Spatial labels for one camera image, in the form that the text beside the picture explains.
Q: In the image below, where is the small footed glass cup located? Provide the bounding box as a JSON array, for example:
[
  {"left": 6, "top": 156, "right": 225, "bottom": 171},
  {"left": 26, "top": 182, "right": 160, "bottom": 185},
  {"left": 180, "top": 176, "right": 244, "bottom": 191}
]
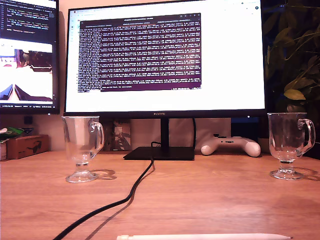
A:
[
  {"left": 61, "top": 115, "right": 105, "bottom": 184},
  {"left": 266, "top": 112, "right": 317, "bottom": 181}
]

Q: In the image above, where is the white pen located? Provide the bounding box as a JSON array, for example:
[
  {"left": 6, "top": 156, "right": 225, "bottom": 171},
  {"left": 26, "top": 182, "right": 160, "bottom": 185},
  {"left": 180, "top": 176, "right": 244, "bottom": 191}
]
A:
[{"left": 116, "top": 233, "right": 293, "bottom": 240}]

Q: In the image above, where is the patterned card box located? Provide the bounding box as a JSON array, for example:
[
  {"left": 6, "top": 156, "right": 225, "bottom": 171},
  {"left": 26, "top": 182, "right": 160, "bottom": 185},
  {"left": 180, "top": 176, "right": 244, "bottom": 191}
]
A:
[{"left": 103, "top": 119, "right": 132, "bottom": 152}]

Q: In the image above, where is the white game controller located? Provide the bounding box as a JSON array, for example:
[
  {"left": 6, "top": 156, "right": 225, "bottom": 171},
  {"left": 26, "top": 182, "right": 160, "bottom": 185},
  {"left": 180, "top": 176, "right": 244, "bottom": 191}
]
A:
[{"left": 200, "top": 134, "right": 262, "bottom": 158}]

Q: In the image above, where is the large black Huawei monitor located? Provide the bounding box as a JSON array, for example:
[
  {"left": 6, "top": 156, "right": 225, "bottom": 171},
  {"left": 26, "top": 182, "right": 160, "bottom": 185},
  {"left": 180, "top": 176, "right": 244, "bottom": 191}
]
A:
[{"left": 63, "top": 0, "right": 268, "bottom": 161}]

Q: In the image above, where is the cardboard box with sunglasses print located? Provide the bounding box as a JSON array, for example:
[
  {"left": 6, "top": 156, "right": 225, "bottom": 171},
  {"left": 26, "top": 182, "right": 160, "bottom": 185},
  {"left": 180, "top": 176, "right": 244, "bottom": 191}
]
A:
[{"left": 6, "top": 134, "right": 50, "bottom": 160}]

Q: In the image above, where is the black monitor with code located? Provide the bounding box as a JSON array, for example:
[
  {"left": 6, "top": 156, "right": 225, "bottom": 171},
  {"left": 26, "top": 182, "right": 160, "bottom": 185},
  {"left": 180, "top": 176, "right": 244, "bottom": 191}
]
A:
[{"left": 0, "top": 0, "right": 61, "bottom": 115}]

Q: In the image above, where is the green snack packet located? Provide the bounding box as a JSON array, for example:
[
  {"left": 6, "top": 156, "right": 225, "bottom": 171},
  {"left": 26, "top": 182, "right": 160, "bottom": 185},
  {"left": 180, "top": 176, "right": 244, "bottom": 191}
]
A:
[{"left": 0, "top": 126, "right": 25, "bottom": 141}]

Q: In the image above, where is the green leafy plant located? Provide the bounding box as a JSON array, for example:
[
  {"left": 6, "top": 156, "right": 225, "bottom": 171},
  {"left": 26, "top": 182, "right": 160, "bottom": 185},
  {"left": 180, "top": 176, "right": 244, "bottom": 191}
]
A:
[{"left": 262, "top": 0, "right": 320, "bottom": 114}]

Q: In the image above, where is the black monitor power cable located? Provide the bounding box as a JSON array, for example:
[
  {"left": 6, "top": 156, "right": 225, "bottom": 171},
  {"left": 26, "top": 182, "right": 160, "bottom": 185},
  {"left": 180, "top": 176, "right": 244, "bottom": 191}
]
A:
[{"left": 191, "top": 117, "right": 198, "bottom": 149}]

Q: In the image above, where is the black table cable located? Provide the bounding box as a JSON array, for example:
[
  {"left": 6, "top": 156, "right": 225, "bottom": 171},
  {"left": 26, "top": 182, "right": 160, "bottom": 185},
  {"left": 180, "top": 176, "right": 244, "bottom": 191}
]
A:
[{"left": 52, "top": 141, "right": 163, "bottom": 240}]

